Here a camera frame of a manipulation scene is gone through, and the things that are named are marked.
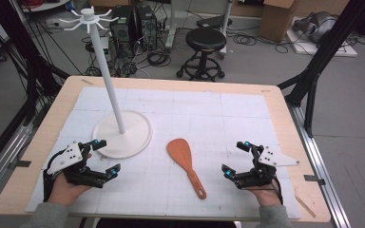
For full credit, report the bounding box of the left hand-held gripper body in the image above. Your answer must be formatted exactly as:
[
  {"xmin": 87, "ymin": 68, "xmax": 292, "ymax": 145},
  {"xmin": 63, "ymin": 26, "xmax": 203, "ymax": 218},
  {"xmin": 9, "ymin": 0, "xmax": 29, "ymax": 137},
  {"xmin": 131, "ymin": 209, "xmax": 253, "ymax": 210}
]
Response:
[{"xmin": 46, "ymin": 142, "xmax": 107, "ymax": 190}]

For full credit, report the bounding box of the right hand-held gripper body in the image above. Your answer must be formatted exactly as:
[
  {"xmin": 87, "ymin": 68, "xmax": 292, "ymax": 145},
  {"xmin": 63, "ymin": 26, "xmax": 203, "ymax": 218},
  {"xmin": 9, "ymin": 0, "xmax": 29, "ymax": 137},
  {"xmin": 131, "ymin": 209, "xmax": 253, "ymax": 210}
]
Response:
[{"xmin": 235, "ymin": 144, "xmax": 301, "ymax": 191}]

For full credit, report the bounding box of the white hook rack stand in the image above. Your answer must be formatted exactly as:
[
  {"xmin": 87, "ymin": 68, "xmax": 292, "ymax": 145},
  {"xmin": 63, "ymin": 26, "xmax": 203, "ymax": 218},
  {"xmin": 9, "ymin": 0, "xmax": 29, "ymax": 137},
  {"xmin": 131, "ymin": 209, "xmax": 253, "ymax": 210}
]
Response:
[{"xmin": 58, "ymin": 6, "xmax": 154, "ymax": 160}]

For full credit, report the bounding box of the brown wooden rice spatula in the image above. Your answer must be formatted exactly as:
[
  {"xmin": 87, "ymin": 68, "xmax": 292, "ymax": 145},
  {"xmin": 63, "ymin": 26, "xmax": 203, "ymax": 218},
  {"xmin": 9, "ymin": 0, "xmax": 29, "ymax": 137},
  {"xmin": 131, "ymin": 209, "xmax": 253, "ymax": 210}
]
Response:
[{"xmin": 166, "ymin": 138, "xmax": 208, "ymax": 200}]

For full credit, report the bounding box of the person's right hand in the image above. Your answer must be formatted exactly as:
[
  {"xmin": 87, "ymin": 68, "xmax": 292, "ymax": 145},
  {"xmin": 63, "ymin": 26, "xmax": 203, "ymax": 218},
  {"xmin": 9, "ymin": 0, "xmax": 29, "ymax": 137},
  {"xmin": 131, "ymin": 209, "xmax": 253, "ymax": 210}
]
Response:
[{"xmin": 246, "ymin": 185, "xmax": 283, "ymax": 209}]

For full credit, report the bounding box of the person's left hand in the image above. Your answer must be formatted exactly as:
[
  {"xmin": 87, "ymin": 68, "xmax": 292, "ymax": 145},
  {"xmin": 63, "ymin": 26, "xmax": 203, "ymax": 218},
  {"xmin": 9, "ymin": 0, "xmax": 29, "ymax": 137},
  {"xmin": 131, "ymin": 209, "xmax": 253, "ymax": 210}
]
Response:
[{"xmin": 48, "ymin": 172, "xmax": 93, "ymax": 207}]

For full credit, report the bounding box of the white grid mat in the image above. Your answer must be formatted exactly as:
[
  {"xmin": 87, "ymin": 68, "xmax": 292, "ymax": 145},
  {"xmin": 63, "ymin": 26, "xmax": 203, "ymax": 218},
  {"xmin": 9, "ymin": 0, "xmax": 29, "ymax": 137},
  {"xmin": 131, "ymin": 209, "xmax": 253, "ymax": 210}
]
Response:
[{"xmin": 25, "ymin": 86, "xmax": 302, "ymax": 220}]

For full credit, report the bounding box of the white power strip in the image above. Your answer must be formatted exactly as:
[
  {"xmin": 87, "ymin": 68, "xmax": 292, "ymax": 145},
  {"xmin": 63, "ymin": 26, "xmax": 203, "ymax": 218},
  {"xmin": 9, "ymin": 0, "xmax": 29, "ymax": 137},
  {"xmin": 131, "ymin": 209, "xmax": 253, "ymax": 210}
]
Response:
[{"xmin": 98, "ymin": 36, "xmax": 112, "ymax": 62}]

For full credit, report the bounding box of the black round stool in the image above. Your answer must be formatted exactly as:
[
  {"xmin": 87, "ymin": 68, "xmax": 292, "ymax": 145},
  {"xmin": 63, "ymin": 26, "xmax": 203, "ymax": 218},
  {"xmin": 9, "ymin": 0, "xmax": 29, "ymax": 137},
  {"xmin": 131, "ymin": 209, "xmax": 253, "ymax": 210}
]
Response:
[{"xmin": 176, "ymin": 27, "xmax": 233, "ymax": 83}]

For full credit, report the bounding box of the white stand leg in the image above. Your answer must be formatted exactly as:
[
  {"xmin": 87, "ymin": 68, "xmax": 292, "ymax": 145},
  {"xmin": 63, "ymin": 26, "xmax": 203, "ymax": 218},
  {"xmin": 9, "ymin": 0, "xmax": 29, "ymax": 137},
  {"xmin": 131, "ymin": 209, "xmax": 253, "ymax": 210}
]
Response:
[
  {"xmin": 219, "ymin": 0, "xmax": 235, "ymax": 60},
  {"xmin": 164, "ymin": 0, "xmax": 178, "ymax": 52}
]

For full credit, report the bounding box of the black computer tower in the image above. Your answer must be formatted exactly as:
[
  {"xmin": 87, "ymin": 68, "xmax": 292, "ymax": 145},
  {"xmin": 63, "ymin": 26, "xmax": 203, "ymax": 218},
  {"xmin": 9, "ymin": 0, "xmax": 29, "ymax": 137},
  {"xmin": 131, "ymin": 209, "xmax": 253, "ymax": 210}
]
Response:
[
  {"xmin": 135, "ymin": 4, "xmax": 159, "ymax": 52},
  {"xmin": 108, "ymin": 5, "xmax": 138, "ymax": 50}
]

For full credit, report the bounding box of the white flat board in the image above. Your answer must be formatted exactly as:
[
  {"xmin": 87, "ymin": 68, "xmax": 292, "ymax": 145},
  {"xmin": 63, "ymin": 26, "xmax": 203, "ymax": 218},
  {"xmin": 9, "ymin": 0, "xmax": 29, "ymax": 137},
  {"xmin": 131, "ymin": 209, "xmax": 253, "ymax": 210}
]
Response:
[{"xmin": 285, "ymin": 16, "xmax": 359, "ymax": 59}]

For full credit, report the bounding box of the tall cardboard box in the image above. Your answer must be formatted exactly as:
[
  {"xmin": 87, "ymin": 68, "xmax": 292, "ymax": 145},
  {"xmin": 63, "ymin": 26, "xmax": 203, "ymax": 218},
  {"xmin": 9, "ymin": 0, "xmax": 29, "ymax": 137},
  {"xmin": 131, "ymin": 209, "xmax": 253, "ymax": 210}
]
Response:
[{"xmin": 259, "ymin": 0, "xmax": 299, "ymax": 43}]

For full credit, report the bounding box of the grey silver bag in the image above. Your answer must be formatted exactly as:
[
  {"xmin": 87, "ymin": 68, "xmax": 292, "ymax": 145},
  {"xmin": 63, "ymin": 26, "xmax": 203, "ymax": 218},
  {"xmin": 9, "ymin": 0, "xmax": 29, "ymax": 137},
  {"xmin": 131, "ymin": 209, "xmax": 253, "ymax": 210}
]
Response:
[{"xmin": 292, "ymin": 10, "xmax": 339, "ymax": 45}]

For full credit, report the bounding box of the aluminium rail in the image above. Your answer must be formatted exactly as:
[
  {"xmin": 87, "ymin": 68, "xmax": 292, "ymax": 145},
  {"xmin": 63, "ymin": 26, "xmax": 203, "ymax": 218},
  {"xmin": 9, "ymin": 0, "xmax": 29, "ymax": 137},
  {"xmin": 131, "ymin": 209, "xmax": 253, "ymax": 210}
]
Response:
[
  {"xmin": 0, "ymin": 122, "xmax": 34, "ymax": 208},
  {"xmin": 288, "ymin": 104, "xmax": 352, "ymax": 228}
]

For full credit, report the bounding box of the black frame with cables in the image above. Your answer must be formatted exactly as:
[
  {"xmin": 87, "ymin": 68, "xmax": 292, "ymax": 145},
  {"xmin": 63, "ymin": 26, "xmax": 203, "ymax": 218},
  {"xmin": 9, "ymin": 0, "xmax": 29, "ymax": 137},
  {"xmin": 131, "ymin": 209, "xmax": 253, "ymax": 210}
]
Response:
[{"xmin": 0, "ymin": 0, "xmax": 71, "ymax": 127}]

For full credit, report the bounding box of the coiled black floor cable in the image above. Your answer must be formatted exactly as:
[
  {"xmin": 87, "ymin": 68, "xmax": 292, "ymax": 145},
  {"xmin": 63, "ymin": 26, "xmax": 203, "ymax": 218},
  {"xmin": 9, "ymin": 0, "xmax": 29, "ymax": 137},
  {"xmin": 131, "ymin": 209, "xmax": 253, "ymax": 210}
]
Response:
[{"xmin": 145, "ymin": 50, "xmax": 173, "ymax": 68}]

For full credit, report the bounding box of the black metal frame strut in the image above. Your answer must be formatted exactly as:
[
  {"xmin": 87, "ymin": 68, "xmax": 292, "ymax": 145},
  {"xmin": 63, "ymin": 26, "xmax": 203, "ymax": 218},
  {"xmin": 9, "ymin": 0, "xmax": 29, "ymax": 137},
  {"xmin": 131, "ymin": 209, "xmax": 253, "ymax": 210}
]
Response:
[{"xmin": 277, "ymin": 0, "xmax": 365, "ymax": 139}]

